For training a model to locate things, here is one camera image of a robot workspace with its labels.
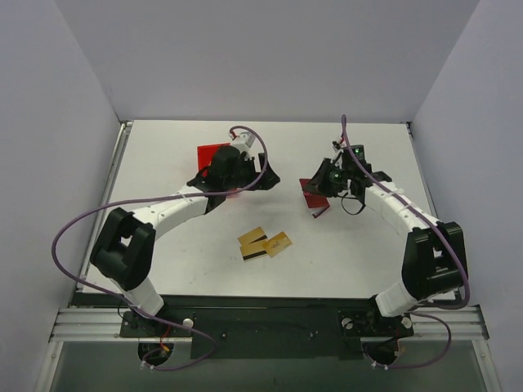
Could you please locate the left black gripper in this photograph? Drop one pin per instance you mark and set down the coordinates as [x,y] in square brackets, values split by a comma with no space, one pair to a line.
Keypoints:
[257,172]

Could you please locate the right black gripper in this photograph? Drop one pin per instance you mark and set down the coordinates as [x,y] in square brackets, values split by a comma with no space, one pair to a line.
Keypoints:
[324,180]

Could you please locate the red leather card holder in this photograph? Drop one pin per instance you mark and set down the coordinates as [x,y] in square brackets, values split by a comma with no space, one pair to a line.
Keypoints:
[316,204]

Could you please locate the gold card with logo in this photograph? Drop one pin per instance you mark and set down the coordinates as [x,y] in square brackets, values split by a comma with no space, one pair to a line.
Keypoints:
[275,245]

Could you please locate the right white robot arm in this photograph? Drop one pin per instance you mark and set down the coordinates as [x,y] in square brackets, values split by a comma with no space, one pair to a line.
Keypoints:
[434,260]

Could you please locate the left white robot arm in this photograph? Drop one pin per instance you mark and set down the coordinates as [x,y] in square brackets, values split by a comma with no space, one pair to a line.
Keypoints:
[124,249]

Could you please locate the gold card upper left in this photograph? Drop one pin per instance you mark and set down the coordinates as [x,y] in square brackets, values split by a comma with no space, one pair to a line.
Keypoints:
[252,236]

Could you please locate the gold card magnetic stripe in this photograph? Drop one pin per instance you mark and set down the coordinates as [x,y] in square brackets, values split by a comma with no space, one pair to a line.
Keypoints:
[252,251]

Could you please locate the red plastic bin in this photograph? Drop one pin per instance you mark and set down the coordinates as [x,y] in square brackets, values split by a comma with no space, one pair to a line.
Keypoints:
[208,157]

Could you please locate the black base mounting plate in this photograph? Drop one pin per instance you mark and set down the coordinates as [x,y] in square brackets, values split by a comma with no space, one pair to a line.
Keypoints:
[271,328]

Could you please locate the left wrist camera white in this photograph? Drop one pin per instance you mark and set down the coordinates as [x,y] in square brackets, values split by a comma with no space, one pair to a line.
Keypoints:
[243,141]

